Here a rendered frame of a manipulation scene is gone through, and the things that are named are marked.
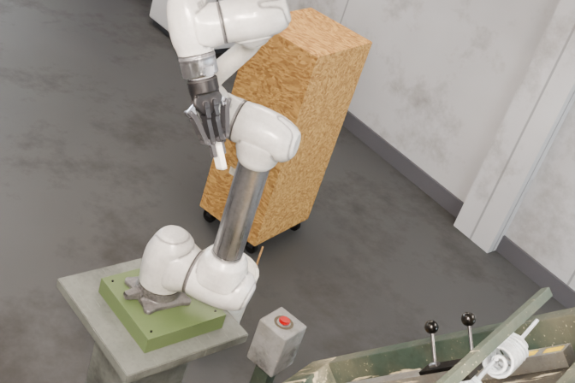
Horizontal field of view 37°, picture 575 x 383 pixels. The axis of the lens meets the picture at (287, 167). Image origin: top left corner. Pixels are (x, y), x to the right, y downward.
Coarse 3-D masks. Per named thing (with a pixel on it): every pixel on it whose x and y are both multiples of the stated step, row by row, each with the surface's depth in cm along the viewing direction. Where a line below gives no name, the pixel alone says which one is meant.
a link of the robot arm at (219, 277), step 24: (240, 120) 250; (264, 120) 249; (288, 120) 253; (240, 144) 252; (264, 144) 249; (288, 144) 249; (240, 168) 259; (264, 168) 256; (240, 192) 262; (240, 216) 267; (216, 240) 276; (240, 240) 273; (192, 264) 283; (216, 264) 276; (240, 264) 279; (192, 288) 282; (216, 288) 279; (240, 288) 280
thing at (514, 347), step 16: (544, 288) 168; (528, 304) 161; (512, 320) 155; (496, 336) 150; (512, 336) 164; (480, 352) 145; (496, 352) 167; (512, 352) 160; (528, 352) 164; (464, 368) 140; (496, 368) 165; (512, 368) 159
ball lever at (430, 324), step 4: (432, 320) 228; (424, 324) 229; (428, 324) 227; (432, 324) 227; (436, 324) 227; (424, 328) 228; (428, 328) 227; (432, 328) 227; (436, 328) 227; (428, 332) 228; (432, 332) 227; (432, 336) 227; (432, 340) 227; (432, 344) 226; (432, 348) 226; (432, 352) 226; (432, 356) 225; (432, 364) 224; (436, 364) 223
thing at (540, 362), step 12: (540, 348) 206; (564, 348) 199; (528, 360) 204; (540, 360) 202; (552, 360) 200; (564, 360) 198; (408, 372) 233; (444, 372) 220; (480, 372) 213; (516, 372) 207; (528, 372) 205
